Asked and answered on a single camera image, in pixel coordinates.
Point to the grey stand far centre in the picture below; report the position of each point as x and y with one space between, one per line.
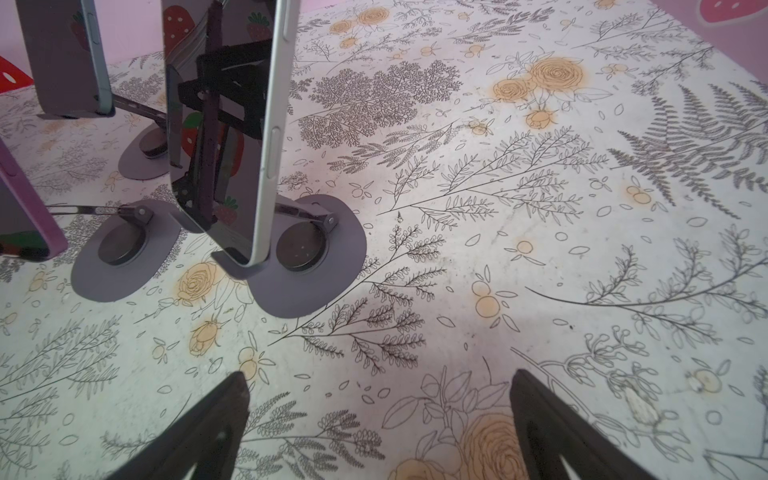
146 156

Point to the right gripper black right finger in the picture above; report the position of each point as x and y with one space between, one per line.
555 439

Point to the grey stand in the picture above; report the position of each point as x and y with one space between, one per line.
146 156
126 251
317 248

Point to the grey stand right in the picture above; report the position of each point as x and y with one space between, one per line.
317 248

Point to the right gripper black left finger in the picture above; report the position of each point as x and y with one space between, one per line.
201 444

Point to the silver edged black phone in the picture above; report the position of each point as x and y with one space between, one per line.
228 70

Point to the green edged black phone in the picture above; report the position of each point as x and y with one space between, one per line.
66 55

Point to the purple edged black phone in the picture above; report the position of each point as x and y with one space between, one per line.
28 230

